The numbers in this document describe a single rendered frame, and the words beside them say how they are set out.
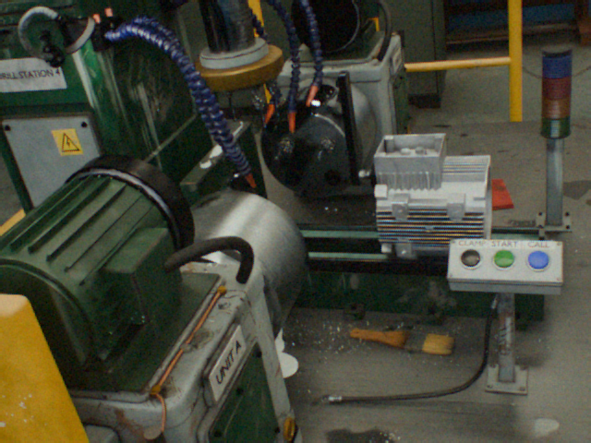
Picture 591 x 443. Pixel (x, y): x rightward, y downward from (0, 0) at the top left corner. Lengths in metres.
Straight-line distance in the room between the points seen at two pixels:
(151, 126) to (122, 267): 0.71
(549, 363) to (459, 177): 0.37
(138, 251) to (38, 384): 0.17
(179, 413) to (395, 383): 0.57
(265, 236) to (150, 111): 0.43
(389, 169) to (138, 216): 0.59
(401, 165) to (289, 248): 0.28
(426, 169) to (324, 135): 0.37
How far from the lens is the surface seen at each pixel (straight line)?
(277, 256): 1.13
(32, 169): 1.47
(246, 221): 1.14
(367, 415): 1.25
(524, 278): 1.11
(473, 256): 1.12
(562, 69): 1.55
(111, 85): 1.32
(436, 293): 1.41
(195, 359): 0.86
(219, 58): 1.31
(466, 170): 1.31
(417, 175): 1.30
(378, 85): 1.77
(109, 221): 0.83
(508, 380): 1.28
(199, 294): 0.94
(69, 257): 0.77
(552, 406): 1.26
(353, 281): 1.43
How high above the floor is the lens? 1.68
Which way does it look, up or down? 29 degrees down
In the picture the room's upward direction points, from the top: 11 degrees counter-clockwise
